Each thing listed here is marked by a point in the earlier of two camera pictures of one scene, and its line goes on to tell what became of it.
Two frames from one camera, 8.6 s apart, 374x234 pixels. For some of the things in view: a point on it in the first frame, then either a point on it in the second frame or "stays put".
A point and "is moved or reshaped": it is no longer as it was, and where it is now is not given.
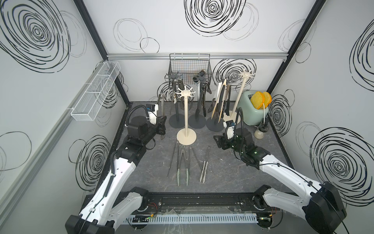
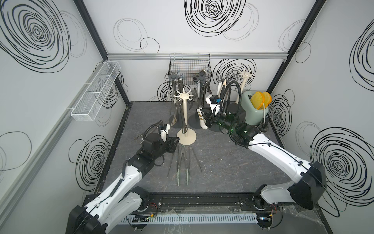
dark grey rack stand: [212, 125] is moved or reshaped
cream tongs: [202, 179] -> [202, 121]
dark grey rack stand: [176, 121] stays put
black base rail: [183, 202] stays put
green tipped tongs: [182, 151] stays put
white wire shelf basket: [90, 98] stays put
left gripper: [159, 125] -> [169, 142]
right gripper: [223, 139] -> [210, 116]
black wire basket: [187, 65] stays put
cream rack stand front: [186, 136] stays put
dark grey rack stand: [198, 77] stays put
